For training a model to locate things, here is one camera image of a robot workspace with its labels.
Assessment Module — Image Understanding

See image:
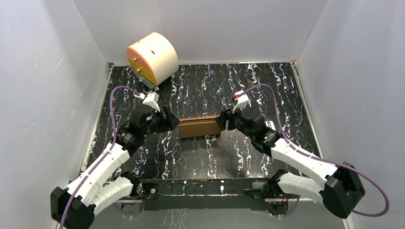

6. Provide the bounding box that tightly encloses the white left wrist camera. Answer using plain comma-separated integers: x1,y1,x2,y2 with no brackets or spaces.
138,91,160,112

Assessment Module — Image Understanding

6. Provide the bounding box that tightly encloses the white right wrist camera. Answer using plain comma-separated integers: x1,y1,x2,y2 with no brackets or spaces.
232,91,249,114

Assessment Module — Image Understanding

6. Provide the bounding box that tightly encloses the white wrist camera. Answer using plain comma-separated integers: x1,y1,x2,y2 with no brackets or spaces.
138,91,160,112
232,91,249,114

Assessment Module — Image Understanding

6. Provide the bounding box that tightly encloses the brown cardboard box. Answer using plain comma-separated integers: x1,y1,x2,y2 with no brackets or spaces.
179,115,222,138

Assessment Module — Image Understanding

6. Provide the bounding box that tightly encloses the aluminium table edge rail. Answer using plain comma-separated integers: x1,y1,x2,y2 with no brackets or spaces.
80,62,115,174
290,59,319,145

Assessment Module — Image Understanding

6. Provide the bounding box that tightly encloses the aluminium front frame rail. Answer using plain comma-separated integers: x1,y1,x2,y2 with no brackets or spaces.
134,178,300,210

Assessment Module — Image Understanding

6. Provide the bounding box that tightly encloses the left aluminium table edge rail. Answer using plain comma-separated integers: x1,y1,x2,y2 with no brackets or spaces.
80,62,115,174

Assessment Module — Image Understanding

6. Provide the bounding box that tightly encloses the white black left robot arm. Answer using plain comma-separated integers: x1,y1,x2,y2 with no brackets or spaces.
50,105,180,229

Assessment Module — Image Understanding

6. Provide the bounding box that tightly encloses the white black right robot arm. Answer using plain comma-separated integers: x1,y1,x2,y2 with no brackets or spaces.
216,108,365,219

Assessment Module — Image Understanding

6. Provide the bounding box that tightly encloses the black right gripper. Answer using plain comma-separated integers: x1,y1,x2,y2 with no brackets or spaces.
214,103,255,140

